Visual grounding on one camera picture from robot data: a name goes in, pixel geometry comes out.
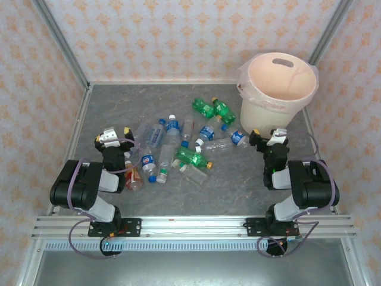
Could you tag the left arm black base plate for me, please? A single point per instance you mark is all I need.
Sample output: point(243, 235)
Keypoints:
point(134, 228)

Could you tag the crushed green bottle orange cap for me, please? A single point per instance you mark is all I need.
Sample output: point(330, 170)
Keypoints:
point(192, 158)

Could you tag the green soda bottle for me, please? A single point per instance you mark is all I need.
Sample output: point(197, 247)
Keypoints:
point(202, 108)

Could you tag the orange-label plastic bottle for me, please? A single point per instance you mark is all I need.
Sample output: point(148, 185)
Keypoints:
point(133, 176)

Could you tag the short blue-label water bottle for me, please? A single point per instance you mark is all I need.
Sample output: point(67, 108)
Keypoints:
point(207, 131)

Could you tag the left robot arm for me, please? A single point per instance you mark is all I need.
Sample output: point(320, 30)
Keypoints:
point(74, 184)

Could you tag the pale-blue-label bottle blue cap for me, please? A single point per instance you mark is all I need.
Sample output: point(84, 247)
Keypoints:
point(154, 134)

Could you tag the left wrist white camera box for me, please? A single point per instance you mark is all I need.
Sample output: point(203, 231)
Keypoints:
point(110, 137)

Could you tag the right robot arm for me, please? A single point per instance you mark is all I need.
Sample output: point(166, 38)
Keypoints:
point(312, 184)

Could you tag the grey metal panel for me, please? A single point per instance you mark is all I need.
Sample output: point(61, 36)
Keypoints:
point(190, 268)

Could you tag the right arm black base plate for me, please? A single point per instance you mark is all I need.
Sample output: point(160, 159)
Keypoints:
point(253, 228)

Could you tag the clear bottle blue cap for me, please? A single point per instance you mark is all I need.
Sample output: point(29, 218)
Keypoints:
point(187, 128)

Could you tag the aluminium frame post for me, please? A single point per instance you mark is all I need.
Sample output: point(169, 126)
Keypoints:
point(61, 41)
point(331, 29)
point(355, 268)
point(27, 268)

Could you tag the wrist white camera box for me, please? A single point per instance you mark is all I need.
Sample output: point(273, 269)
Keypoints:
point(110, 137)
point(276, 137)

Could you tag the Pepsi bottle blue cap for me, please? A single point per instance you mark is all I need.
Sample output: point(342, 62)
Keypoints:
point(237, 137)
point(148, 164)

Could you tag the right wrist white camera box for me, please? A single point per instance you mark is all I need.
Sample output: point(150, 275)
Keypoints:
point(276, 137)

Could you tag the green bottle yellow cap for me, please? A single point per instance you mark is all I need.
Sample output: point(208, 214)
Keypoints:
point(224, 111)

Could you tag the cream plastic bin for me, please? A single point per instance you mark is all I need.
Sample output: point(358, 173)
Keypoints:
point(268, 116)

